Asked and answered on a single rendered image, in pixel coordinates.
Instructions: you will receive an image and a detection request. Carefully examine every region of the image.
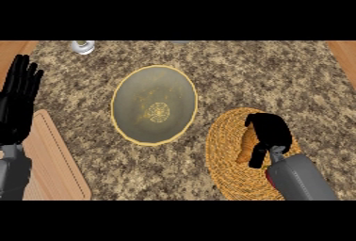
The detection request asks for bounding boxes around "golden brown croissant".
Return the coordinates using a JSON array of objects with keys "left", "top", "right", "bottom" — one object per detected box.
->
[{"left": 234, "top": 123, "right": 261, "bottom": 165}]

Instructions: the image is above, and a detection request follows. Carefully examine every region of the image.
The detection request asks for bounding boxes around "pale wooden cutting board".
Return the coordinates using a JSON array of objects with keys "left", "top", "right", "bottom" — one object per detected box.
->
[{"left": 18, "top": 108, "right": 92, "bottom": 201}]

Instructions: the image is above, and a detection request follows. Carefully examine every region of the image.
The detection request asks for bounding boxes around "round woven wicker placemat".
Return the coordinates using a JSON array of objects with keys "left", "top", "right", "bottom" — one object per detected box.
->
[{"left": 203, "top": 107, "right": 302, "bottom": 201}]

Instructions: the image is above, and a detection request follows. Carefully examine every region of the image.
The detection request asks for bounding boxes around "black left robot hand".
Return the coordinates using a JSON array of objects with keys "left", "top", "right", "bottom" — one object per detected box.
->
[{"left": 0, "top": 54, "right": 45, "bottom": 147}]

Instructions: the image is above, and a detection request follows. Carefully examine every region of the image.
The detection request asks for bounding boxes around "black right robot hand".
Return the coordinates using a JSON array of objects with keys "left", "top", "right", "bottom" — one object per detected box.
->
[{"left": 243, "top": 112, "right": 295, "bottom": 169}]

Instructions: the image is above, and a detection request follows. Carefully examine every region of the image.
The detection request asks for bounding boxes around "grey bowl with gold rim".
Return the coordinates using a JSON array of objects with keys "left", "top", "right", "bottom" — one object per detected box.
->
[{"left": 109, "top": 64, "right": 200, "bottom": 147}]

